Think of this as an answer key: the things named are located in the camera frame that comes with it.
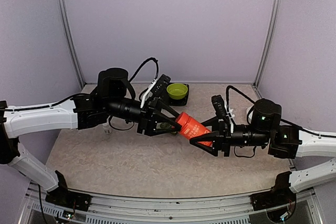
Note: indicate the aluminium corner post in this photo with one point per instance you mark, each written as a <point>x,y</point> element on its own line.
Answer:
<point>267,45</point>
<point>70,43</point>

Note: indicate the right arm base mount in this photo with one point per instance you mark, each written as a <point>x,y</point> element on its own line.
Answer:
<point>272,198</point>

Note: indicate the green pill organizer box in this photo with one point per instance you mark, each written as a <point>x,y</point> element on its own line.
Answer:
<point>165,126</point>

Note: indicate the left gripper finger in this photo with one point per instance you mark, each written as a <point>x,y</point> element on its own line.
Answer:
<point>154,130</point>
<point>163,112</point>

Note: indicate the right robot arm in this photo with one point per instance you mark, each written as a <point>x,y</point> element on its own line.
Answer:
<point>267,129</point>

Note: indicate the black patterned tray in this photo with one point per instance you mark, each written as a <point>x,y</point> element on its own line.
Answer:
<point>172,102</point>

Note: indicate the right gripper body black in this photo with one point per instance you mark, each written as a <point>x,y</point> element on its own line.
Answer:
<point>226,137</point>

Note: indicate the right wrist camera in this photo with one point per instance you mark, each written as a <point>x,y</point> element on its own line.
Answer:
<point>222,112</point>

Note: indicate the right aluminium corner post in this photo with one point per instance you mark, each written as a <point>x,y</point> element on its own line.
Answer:
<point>267,45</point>

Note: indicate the aluminium front frame rail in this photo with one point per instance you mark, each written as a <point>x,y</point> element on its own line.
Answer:
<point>109,208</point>

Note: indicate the lime green bowl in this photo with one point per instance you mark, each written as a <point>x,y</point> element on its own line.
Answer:
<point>177,91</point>

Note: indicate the red pill bottle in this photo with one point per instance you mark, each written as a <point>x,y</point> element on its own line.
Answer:
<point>190,127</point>

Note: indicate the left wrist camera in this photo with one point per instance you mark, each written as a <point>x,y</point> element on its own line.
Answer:
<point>156,87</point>

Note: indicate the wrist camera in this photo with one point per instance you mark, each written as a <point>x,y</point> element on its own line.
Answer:
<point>156,87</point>
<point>222,112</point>

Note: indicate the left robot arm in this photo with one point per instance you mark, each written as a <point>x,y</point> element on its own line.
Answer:
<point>113,97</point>

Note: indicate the white pill bottle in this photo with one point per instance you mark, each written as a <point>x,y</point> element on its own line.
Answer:
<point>107,129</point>

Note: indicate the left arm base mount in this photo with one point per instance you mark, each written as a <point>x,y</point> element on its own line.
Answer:
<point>69,199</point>

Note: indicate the left aluminium corner post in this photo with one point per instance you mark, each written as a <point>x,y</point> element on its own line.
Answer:
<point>70,43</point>

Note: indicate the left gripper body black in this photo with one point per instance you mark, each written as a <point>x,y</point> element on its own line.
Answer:
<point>144,121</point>

